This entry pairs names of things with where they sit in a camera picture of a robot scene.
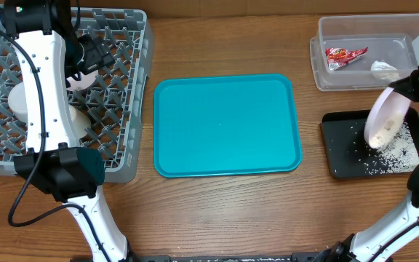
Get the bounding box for grey-green bowl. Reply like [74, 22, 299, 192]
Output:
[8, 82, 28, 123]

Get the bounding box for red snack wrapper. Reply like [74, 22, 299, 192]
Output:
[325, 47, 368, 71]

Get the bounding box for clear plastic bin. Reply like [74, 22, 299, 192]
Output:
[310, 14, 419, 92]

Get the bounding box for grey dish rack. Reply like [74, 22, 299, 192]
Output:
[0, 7, 154, 183]

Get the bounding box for cream cup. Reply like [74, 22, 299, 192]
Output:
[69, 106, 91, 139]

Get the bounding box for black tray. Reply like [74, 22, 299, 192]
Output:
[320, 108, 419, 179]

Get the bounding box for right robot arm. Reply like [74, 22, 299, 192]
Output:
[314, 66, 419, 261]

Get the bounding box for white napkin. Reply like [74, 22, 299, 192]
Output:
[370, 60, 400, 82]

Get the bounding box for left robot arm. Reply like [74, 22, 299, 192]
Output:
[0, 1, 133, 261]

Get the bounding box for large white plate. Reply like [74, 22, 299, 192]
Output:
[364, 87, 411, 149]

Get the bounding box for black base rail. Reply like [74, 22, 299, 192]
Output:
[70, 251, 394, 262]

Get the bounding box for small pink bowl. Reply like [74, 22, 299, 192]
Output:
[66, 71, 98, 91]

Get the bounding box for spilled rice grains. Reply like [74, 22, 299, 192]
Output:
[335, 122, 419, 175]

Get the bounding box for teal serving tray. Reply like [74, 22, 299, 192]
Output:
[153, 74, 303, 178]

